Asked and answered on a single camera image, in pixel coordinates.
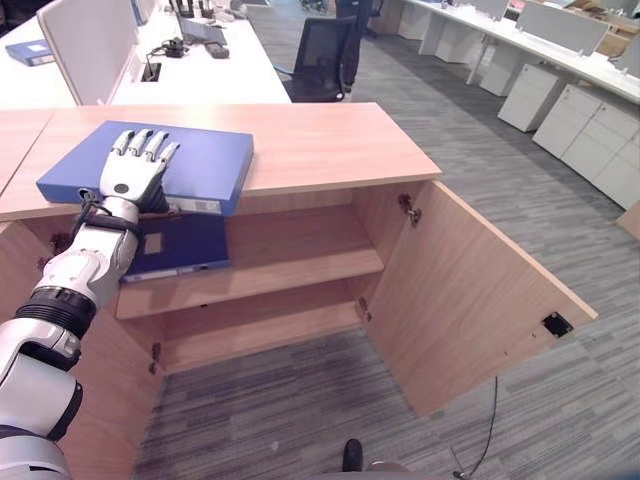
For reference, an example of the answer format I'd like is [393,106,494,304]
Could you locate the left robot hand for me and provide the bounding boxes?
[98,128,182,215]

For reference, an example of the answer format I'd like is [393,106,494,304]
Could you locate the blue folder with barcode label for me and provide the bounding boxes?
[35,120,255,218]

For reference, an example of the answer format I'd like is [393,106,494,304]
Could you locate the dark blue folder square label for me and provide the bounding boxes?
[119,211,233,285]

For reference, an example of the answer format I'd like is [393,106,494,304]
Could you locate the white office desk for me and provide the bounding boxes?
[0,0,294,107]

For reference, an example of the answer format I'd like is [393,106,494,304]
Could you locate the blue folder white label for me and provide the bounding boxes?
[4,38,54,67]

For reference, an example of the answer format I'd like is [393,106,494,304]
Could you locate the wooden cabinet shelf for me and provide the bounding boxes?
[115,248,384,322]

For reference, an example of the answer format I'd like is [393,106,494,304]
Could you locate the wooden office cabinet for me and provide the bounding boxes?
[0,102,444,480]

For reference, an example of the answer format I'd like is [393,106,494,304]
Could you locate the black office chair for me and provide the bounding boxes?
[276,14,362,104]

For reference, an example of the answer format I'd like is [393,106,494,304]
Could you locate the wooden cabinet door with lock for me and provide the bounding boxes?
[363,179,599,419]

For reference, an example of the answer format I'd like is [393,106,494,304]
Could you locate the white desk partition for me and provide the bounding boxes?
[36,0,140,107]

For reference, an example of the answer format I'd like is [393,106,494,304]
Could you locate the grey laptop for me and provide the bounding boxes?
[174,11,227,45]

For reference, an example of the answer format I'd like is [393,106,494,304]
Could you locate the dark robot foot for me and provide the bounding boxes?
[341,438,365,474]

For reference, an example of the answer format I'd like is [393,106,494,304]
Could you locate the grey robot body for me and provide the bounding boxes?
[319,461,417,480]

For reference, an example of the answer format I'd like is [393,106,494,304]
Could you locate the long white desk row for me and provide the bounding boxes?
[399,0,640,105]

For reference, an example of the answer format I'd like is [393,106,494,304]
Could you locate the black door lock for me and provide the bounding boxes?
[542,311,574,339]

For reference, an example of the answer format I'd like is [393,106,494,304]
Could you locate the grey desk partition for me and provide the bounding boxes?
[514,1,610,57]

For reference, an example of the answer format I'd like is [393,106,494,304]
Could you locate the cardboard boxes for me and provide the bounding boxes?
[569,0,640,57]

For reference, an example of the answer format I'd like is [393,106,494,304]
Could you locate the black device with cable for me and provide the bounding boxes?
[146,37,190,60]

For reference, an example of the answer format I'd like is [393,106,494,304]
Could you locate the white drawer pedestal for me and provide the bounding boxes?
[496,62,560,133]
[559,102,640,212]
[531,83,604,160]
[478,43,527,97]

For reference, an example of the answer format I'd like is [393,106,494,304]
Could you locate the thin black floor cable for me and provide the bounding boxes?
[451,374,500,477]

